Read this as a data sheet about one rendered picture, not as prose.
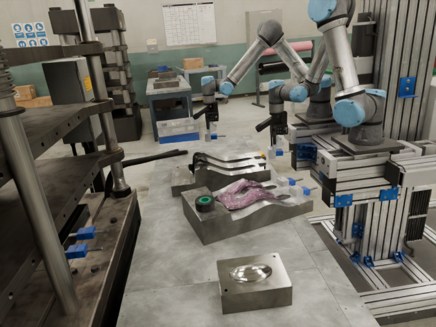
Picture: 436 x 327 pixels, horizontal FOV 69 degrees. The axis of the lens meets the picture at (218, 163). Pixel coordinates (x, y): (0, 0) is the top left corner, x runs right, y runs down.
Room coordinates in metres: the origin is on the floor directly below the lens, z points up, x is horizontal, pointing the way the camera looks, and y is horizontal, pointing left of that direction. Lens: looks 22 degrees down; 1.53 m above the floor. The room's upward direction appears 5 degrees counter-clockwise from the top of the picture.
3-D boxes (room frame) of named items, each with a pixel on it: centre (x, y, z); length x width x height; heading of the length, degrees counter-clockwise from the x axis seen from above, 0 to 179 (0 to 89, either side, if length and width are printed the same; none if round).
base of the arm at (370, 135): (1.33, -0.67, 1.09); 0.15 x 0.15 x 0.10
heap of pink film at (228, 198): (1.20, -0.11, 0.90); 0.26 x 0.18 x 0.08; 111
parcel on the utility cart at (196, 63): (7.45, 0.37, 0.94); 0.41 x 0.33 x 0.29; 106
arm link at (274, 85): (1.55, -0.32, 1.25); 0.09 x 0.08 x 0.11; 39
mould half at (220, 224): (1.19, -0.11, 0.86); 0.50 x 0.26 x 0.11; 111
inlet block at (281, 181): (1.34, -0.34, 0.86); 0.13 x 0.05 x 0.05; 111
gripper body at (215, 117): (1.94, 0.01, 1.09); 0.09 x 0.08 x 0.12; 86
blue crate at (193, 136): (4.66, 0.57, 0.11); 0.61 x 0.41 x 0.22; 99
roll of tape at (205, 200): (1.07, 0.06, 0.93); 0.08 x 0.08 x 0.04
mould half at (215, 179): (1.54, 0.00, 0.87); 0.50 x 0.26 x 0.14; 94
